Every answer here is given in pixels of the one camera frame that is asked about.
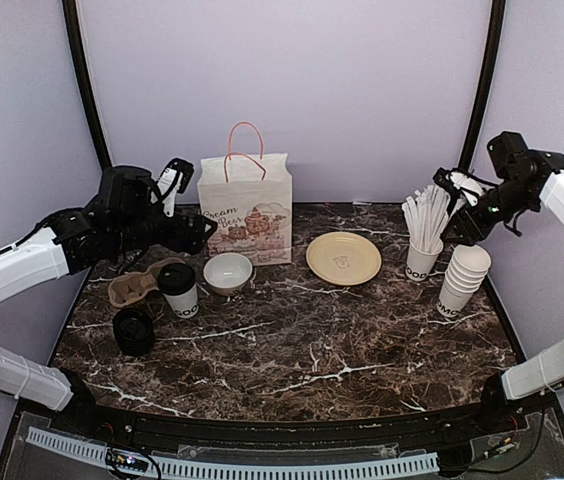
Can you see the stack of white paper cups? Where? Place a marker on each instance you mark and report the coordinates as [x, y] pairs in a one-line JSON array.
[[464, 275]]

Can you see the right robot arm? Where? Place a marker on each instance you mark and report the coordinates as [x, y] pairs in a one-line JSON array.
[[530, 180]]

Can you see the white ceramic bowl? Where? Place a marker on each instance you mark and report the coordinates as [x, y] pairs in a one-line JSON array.
[[227, 273]]

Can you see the paper cup holding straws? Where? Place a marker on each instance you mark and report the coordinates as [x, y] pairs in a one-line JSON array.
[[421, 261]]

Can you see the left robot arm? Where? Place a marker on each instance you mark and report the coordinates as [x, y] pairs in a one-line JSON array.
[[131, 211]]

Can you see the beige round plate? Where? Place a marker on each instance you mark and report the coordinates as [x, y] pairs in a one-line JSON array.
[[343, 258]]

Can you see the grey slotted cable duct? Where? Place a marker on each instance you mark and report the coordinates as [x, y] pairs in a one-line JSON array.
[[208, 463]]

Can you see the stack of black lids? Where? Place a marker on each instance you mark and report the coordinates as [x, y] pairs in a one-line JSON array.
[[133, 331]]

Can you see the cream bear paper bag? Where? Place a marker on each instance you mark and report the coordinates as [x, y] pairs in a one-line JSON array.
[[249, 196]]

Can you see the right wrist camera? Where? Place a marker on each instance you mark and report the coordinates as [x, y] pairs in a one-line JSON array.
[[459, 184]]

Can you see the brown cardboard cup carrier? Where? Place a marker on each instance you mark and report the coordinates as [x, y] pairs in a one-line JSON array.
[[130, 288]]

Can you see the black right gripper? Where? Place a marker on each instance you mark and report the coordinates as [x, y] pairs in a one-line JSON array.
[[465, 218]]

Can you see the black table front rail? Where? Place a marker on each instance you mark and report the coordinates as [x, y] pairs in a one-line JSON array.
[[448, 430]]

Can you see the black coffee cup lid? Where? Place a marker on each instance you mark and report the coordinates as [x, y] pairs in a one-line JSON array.
[[176, 279]]

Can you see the white wrapped straws bundle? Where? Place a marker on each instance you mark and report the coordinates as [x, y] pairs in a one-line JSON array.
[[426, 216]]

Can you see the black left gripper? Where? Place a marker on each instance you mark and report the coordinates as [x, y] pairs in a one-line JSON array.
[[196, 240]]

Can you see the white paper cup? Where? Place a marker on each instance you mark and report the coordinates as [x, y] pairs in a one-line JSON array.
[[184, 305]]

